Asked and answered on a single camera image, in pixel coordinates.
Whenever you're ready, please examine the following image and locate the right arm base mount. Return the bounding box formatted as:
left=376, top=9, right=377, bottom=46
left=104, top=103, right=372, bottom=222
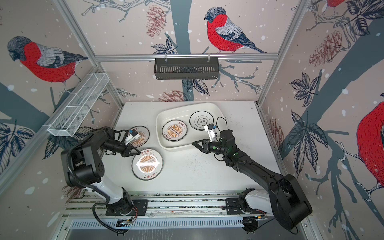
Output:
left=222, top=199, right=267, bottom=215

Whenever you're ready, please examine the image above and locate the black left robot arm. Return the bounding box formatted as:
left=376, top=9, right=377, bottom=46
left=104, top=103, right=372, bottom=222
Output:
left=61, top=127, right=141, bottom=216

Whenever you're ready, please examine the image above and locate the aluminium front rail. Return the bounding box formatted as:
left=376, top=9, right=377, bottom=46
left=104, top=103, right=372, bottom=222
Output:
left=64, top=193, right=313, bottom=218

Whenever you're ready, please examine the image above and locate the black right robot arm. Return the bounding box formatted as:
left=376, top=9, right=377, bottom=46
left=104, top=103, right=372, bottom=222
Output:
left=193, top=130, right=313, bottom=231

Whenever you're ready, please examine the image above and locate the white plastic bin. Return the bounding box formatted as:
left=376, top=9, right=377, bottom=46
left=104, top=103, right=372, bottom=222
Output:
left=156, top=103, right=226, bottom=152

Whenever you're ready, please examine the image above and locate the white flower plate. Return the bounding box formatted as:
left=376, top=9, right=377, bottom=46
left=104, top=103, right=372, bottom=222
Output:
left=189, top=111, right=214, bottom=131

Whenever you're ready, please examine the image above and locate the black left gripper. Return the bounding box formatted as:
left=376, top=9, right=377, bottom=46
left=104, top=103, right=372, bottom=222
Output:
left=101, top=141, right=141, bottom=158

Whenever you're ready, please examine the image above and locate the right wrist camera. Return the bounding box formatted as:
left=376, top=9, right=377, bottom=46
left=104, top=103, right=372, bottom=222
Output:
left=204, top=124, right=217, bottom=142

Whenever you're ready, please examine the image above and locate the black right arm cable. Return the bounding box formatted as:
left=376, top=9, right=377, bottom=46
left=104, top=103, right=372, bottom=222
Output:
left=214, top=116, right=229, bottom=133

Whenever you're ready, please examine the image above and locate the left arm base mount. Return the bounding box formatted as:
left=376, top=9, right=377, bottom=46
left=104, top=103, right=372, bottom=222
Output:
left=106, top=199, right=148, bottom=217

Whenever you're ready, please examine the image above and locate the white mesh wall shelf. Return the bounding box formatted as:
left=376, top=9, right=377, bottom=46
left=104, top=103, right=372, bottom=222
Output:
left=48, top=73, right=110, bottom=137

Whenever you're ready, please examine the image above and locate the orange sunburst plate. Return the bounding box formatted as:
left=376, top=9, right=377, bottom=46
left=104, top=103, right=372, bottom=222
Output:
left=162, top=120, right=188, bottom=142
left=132, top=149, right=164, bottom=181

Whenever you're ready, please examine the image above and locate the black hanging wire basket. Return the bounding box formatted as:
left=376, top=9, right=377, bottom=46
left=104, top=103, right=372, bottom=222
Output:
left=154, top=58, right=220, bottom=80

